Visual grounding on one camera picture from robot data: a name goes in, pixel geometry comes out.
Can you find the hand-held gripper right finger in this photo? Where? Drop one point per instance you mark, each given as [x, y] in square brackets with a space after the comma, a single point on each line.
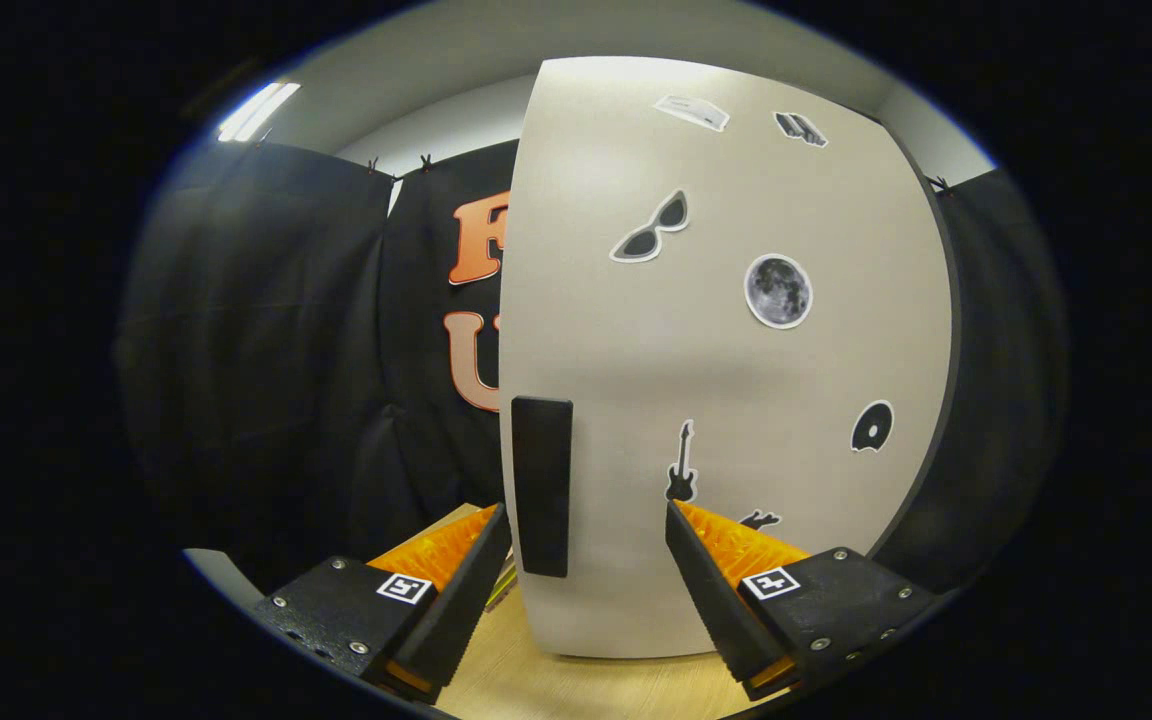
[711, 600]

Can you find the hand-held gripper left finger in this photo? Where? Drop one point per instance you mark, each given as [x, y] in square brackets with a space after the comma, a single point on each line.
[461, 610]

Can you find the yellow-edged book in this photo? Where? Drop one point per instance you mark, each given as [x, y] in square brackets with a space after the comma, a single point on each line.
[504, 592]

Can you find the black backdrop cloth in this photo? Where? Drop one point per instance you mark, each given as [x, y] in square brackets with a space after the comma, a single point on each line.
[266, 350]

